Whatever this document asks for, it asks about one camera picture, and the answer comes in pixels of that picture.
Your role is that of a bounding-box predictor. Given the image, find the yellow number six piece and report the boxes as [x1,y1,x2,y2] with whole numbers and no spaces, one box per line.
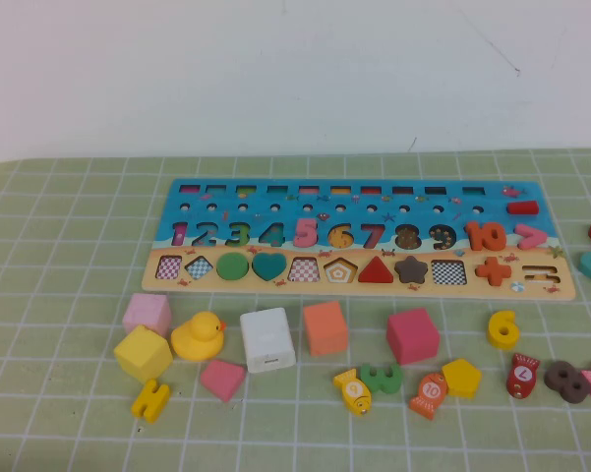
[487,309,518,349]

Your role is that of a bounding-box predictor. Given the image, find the pink number five piece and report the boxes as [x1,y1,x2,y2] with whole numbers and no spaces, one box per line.
[293,215,325,249]

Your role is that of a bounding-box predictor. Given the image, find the blue beach wooden puzzle board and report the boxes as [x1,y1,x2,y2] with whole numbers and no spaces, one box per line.
[141,177,576,301]

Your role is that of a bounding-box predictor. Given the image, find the teal heart piece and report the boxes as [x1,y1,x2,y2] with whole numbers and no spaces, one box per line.
[251,252,287,283]

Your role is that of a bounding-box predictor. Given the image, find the green circle piece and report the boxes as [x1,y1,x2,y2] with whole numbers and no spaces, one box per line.
[215,253,251,283]

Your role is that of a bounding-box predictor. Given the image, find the red triangle piece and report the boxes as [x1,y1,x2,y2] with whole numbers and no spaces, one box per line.
[357,255,394,285]

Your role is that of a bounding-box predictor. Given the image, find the brown star piece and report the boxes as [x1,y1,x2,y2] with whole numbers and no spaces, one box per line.
[393,255,432,285]

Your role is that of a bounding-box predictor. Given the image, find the pink trapezoid piece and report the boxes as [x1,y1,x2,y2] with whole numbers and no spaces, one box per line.
[199,359,247,404]

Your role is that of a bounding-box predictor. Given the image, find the green number three piece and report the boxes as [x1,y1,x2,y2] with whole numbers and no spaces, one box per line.
[359,362,405,395]

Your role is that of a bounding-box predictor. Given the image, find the orange number ten piece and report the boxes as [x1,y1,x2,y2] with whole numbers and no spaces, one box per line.
[464,220,507,253]

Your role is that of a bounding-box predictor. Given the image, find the orange plus sign piece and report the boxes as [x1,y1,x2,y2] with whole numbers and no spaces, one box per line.
[474,256,513,287]

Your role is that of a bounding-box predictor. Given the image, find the yellow pentagon piece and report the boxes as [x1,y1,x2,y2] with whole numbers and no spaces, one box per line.
[441,358,483,398]

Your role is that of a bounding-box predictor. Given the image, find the yellow H-shaped piece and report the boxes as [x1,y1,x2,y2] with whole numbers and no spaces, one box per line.
[130,378,171,425]

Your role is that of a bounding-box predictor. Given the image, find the pink greater-than sign piece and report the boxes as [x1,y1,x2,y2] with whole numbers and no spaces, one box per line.
[514,223,549,251]

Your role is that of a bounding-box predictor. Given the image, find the brown number eight piece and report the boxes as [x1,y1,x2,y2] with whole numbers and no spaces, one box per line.
[543,361,591,405]

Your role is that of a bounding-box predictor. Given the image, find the orange wooden cube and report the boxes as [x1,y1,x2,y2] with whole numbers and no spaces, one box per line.
[302,300,350,358]

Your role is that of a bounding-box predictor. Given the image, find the white charger block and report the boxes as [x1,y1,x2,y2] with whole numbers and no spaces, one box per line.
[239,307,297,375]

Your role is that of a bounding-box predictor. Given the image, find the yellow rubber duck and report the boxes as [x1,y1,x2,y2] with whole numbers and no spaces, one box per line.
[169,311,227,364]

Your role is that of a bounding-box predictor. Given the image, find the magenta wooden cube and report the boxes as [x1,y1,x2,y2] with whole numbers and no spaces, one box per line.
[385,308,442,367]

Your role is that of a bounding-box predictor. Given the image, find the light pink wooden cube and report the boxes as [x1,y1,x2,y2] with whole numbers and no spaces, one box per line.
[121,292,172,339]

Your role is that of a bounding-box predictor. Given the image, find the yellow wooden fish nine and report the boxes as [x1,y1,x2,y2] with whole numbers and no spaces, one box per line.
[332,368,374,417]

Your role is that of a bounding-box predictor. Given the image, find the yellow wooden cube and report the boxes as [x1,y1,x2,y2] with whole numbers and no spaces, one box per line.
[112,324,174,384]

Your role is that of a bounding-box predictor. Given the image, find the orange wooden fish ten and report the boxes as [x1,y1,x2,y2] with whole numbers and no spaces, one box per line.
[408,372,448,422]

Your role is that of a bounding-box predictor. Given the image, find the green checked tablecloth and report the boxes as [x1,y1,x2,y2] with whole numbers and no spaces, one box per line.
[0,149,591,472]

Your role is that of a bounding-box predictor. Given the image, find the red wooden fish seven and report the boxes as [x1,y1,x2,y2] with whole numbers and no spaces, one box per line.
[504,352,541,400]

